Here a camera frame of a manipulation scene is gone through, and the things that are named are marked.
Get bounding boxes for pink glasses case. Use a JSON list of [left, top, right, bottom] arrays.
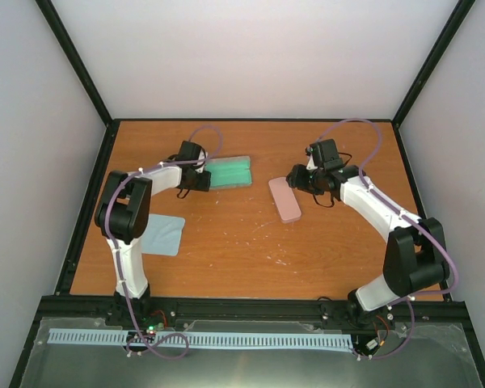
[[268, 177, 302, 223]]

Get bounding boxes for grey glasses case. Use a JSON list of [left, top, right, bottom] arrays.
[[205, 156, 252, 190]]

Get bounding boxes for blue cleaning cloth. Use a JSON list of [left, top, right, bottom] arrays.
[[141, 214, 185, 256]]

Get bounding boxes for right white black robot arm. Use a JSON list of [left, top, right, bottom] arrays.
[[286, 139, 451, 326]]

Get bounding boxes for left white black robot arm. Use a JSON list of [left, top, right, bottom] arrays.
[[95, 141, 211, 326]]

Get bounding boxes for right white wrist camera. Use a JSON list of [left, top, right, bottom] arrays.
[[306, 147, 317, 171]]

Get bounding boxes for black frame glasses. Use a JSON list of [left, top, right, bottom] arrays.
[[339, 153, 352, 162]]

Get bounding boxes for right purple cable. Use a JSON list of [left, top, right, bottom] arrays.
[[313, 117, 460, 361]]

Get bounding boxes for purple cable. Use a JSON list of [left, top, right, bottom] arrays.
[[313, 117, 460, 361], [103, 124, 224, 360]]

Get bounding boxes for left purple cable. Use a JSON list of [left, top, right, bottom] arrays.
[[103, 124, 224, 360]]

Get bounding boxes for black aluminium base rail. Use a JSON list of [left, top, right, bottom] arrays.
[[36, 295, 468, 329]]

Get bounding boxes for blue slotted cable duct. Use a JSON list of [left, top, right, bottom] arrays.
[[47, 328, 353, 352]]

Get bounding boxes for black cage frame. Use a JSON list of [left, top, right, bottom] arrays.
[[9, 1, 485, 387]]

